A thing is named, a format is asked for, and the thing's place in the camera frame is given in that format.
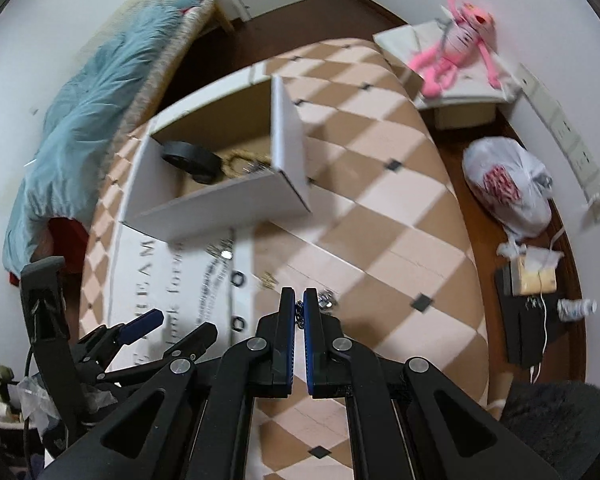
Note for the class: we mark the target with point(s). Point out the silver jewelry piece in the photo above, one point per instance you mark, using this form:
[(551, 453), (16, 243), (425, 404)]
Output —
[(326, 300)]

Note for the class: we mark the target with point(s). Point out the white plastic bag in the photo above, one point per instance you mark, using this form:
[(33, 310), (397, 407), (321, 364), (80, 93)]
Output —
[(505, 185)]

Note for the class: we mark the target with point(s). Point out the white cardboard box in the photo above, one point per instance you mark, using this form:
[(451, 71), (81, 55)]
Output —
[(230, 205)]

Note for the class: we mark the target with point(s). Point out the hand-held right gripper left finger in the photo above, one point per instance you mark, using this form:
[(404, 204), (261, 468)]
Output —
[(289, 325)]

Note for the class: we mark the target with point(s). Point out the checked tablecloth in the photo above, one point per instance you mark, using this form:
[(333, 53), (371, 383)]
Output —
[(380, 220)]

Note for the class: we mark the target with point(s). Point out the dark fluffy cushion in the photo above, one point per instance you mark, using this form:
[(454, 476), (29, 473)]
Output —
[(555, 425)]

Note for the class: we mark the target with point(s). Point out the black box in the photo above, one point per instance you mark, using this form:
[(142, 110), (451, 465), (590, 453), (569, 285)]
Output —
[(522, 325)]

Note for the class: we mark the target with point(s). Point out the gold earring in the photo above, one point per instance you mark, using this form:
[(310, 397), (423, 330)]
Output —
[(267, 280)]

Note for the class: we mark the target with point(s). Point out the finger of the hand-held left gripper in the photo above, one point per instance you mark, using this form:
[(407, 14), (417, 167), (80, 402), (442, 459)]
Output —
[(195, 337), (142, 321)]

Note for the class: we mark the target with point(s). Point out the blue fluffy blanket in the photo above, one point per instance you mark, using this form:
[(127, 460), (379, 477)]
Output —
[(90, 110)]

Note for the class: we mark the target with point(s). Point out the tissue box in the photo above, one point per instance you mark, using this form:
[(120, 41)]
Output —
[(532, 277)]

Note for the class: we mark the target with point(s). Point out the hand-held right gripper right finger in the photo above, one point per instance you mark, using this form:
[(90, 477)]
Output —
[(308, 325)]

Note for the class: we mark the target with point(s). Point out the white bottle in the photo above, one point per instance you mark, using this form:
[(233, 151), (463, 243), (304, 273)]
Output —
[(575, 309)]

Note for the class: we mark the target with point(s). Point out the clear plastic wrap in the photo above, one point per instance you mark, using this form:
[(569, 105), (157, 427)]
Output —
[(40, 400)]

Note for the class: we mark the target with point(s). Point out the white power strip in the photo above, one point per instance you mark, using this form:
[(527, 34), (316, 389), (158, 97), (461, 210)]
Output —
[(565, 135)]

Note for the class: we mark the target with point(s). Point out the white low table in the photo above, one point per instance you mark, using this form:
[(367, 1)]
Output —
[(475, 95)]

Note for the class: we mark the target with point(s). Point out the black tape roll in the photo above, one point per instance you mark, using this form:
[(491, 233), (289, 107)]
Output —
[(192, 160)]

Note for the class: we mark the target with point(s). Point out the pink plush toy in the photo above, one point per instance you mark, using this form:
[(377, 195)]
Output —
[(452, 45)]

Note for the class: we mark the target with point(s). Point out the red cloth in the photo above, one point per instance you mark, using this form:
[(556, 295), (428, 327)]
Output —
[(60, 232)]

